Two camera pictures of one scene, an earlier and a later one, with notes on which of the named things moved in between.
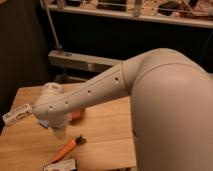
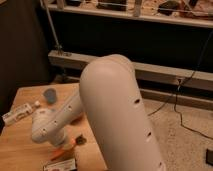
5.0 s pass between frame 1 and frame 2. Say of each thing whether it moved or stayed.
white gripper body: moved
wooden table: stayed
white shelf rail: stayed
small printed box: stayed
